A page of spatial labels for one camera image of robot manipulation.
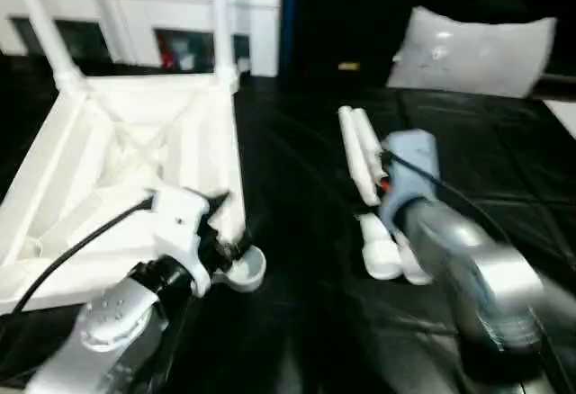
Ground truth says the white plastic table leg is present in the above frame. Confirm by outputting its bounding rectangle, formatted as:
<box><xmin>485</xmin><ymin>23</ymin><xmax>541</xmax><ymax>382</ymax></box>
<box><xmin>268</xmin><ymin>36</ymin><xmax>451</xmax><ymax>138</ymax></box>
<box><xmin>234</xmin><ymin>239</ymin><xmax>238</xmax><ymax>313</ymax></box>
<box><xmin>353</xmin><ymin>108</ymin><xmax>436</xmax><ymax>287</ymax></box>
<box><xmin>207</xmin><ymin>0</ymin><xmax>240</xmax><ymax>90</ymax></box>
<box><xmin>7</xmin><ymin>0</ymin><xmax>87</xmax><ymax>93</ymax></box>
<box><xmin>337</xmin><ymin>105</ymin><xmax>402</xmax><ymax>282</ymax></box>

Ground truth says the white plastic table top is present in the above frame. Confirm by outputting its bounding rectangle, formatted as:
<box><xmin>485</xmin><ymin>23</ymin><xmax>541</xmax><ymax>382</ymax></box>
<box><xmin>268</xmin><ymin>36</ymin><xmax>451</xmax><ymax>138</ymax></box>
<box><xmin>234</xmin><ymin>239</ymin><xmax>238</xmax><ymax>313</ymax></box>
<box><xmin>0</xmin><ymin>74</ymin><xmax>267</xmax><ymax>315</ymax></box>

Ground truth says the red figurine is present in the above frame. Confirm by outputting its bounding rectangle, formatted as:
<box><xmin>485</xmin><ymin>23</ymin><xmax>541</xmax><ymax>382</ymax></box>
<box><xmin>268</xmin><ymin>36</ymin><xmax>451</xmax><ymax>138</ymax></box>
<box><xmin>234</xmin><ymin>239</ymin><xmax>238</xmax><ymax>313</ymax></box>
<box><xmin>157</xmin><ymin>38</ymin><xmax>176</xmax><ymax>70</ymax></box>

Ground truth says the grey padded backrest cushion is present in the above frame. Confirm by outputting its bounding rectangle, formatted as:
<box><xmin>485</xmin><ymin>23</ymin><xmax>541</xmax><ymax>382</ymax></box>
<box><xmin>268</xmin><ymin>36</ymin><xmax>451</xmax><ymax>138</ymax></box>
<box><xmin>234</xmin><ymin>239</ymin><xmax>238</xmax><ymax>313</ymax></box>
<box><xmin>385</xmin><ymin>5</ymin><xmax>558</xmax><ymax>99</ymax></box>

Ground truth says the white flat board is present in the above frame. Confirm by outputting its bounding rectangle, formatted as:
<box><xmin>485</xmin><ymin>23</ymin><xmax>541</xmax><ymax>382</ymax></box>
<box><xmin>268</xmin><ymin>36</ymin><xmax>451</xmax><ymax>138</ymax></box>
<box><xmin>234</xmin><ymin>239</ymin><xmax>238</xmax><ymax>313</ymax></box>
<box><xmin>542</xmin><ymin>99</ymin><xmax>576</xmax><ymax>139</ymax></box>

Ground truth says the white glass-door cabinet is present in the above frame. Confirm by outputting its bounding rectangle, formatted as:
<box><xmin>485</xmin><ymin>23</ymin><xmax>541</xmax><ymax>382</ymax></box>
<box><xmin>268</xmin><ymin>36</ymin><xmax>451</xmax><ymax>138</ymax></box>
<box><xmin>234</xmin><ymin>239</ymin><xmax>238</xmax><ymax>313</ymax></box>
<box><xmin>0</xmin><ymin>0</ymin><xmax>284</xmax><ymax>76</ymax></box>

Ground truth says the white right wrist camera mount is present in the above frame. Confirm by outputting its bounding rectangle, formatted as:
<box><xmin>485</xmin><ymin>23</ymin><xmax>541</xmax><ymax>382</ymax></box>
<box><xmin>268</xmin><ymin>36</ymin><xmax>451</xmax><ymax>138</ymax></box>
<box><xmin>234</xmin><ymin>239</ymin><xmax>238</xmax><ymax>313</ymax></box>
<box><xmin>376</xmin><ymin>129</ymin><xmax>440</xmax><ymax>236</ymax></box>

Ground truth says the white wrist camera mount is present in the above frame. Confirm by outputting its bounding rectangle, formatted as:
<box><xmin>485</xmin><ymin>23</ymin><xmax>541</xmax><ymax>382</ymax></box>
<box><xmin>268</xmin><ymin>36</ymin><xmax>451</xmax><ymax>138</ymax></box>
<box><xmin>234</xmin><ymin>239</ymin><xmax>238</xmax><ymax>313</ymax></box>
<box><xmin>150</xmin><ymin>186</ymin><xmax>213</xmax><ymax>297</ymax></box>
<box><xmin>376</xmin><ymin>129</ymin><xmax>440</xmax><ymax>236</ymax></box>

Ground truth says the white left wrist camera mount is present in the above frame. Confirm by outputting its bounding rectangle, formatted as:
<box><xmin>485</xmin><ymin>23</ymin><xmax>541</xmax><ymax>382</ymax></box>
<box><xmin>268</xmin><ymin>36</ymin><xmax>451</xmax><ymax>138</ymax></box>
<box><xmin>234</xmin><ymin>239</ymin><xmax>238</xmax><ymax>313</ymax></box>
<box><xmin>150</xmin><ymin>186</ymin><xmax>213</xmax><ymax>297</ymax></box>

